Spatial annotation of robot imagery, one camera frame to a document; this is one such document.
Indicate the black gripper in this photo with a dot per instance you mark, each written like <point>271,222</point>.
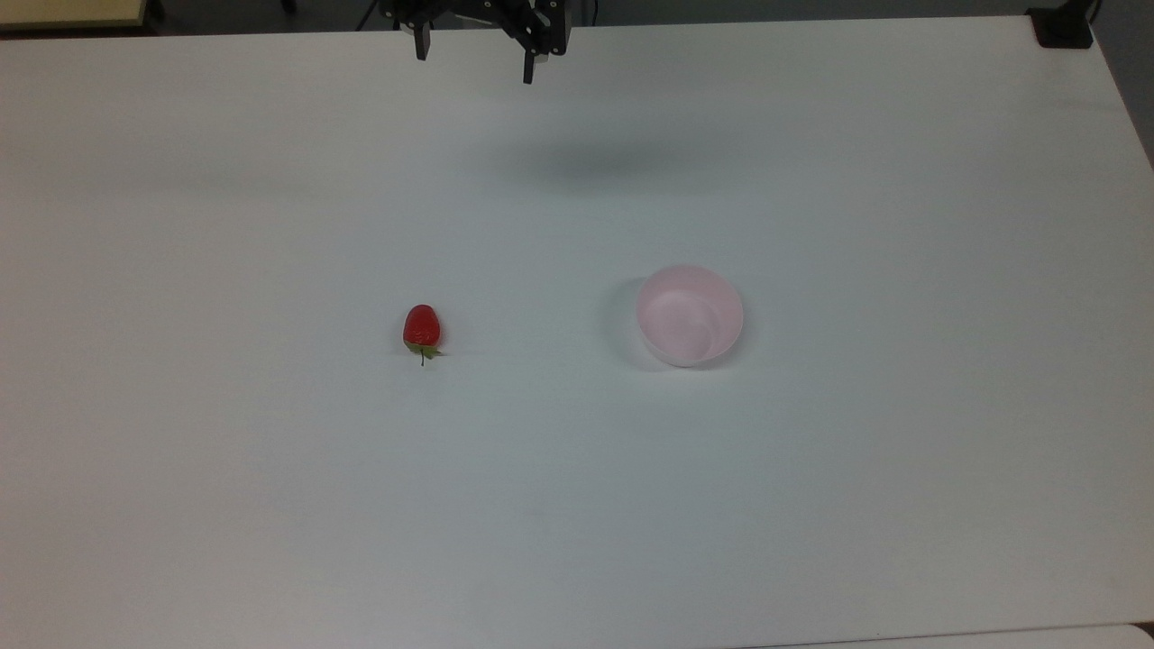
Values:
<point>487,11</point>

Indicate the red strawberry with green stem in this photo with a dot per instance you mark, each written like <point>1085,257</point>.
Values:
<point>421,326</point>

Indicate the pink translucent plastic bowl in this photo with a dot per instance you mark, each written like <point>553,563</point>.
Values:
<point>690,315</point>

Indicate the beige side table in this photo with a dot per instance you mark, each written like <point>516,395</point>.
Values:
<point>68,13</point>

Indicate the black table clamp mount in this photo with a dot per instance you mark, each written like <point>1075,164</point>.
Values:
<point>1062,27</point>

